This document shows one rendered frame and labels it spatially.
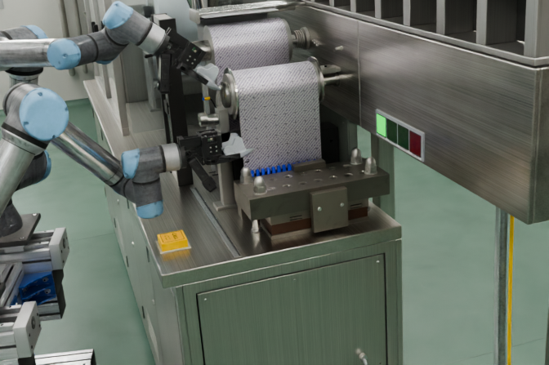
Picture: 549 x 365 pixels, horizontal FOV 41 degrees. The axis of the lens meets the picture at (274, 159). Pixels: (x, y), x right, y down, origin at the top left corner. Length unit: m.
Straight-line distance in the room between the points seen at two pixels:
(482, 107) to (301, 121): 0.72
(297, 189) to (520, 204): 0.68
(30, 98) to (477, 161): 1.01
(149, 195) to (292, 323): 0.52
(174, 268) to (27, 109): 0.52
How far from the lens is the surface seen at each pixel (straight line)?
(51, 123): 1.80
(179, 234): 1.99
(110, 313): 3.57
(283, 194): 1.91
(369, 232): 1.98
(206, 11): 2.26
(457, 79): 1.57
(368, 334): 2.13
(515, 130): 1.43
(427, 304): 3.43
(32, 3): 7.48
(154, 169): 1.98
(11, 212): 2.47
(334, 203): 1.95
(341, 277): 2.00
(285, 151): 2.09
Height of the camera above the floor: 1.73
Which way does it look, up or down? 19 degrees down
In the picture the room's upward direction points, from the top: 4 degrees counter-clockwise
